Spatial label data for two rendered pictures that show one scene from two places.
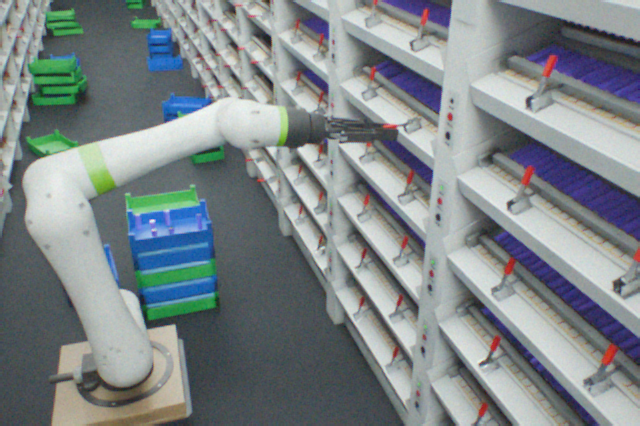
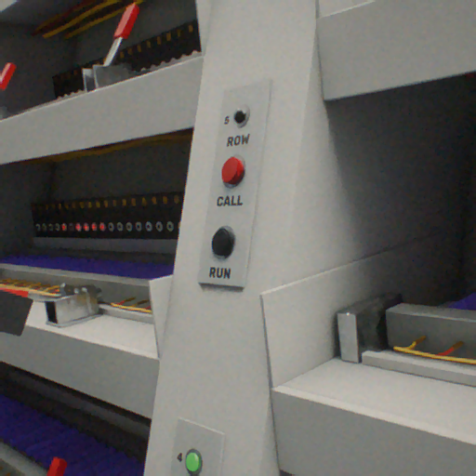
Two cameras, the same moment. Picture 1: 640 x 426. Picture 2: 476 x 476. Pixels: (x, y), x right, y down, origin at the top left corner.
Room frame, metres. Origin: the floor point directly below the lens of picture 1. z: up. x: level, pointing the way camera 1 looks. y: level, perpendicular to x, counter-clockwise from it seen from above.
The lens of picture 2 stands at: (0.87, -0.15, 1.01)
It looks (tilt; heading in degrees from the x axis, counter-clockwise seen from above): 6 degrees up; 336
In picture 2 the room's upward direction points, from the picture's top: 8 degrees clockwise
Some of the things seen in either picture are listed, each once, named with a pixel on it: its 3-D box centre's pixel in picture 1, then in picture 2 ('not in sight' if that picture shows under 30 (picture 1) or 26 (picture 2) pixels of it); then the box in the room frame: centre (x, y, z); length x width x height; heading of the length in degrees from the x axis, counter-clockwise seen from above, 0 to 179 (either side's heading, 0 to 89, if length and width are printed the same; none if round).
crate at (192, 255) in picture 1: (172, 242); not in sight; (1.97, 0.57, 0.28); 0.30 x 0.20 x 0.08; 107
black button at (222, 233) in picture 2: not in sight; (225, 243); (1.19, -0.28, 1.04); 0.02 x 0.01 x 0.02; 19
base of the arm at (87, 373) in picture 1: (102, 366); not in sight; (1.20, 0.58, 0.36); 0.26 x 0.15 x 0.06; 105
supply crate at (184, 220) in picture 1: (169, 224); not in sight; (1.97, 0.57, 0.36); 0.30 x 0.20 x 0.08; 107
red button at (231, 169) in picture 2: not in sight; (235, 171); (1.19, -0.28, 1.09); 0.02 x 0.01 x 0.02; 19
